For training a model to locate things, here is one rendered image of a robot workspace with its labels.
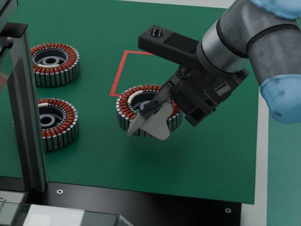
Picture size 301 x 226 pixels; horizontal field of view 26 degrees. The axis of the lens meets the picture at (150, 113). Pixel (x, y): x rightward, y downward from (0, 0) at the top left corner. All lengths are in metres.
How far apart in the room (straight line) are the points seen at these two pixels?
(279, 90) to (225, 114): 0.40
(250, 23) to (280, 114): 0.13
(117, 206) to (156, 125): 0.14
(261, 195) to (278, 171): 1.15
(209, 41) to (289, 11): 0.13
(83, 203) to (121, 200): 0.06
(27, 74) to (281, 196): 1.37
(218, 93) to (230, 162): 0.17
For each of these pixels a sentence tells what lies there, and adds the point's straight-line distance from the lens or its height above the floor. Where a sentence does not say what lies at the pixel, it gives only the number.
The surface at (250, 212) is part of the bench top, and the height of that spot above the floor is 0.75.
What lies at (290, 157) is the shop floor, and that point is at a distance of 2.27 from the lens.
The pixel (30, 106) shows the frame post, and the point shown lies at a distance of 0.92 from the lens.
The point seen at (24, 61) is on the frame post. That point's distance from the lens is 0.88.
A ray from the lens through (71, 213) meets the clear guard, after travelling 0.59.
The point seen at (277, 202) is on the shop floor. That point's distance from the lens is 2.11.
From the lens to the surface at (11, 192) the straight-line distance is 0.82.
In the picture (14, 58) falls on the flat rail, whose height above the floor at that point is 1.02.
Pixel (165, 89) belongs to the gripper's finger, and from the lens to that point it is 0.99.
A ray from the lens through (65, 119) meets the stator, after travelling 1.14.
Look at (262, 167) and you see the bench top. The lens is 1.11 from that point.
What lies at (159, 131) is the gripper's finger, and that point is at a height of 0.84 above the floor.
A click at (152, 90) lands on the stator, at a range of 1.11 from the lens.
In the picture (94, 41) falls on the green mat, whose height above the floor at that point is 0.75.
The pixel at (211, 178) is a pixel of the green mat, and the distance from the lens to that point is 1.07.
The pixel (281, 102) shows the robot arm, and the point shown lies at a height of 1.01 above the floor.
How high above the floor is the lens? 1.49
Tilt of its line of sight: 38 degrees down
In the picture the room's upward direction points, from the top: straight up
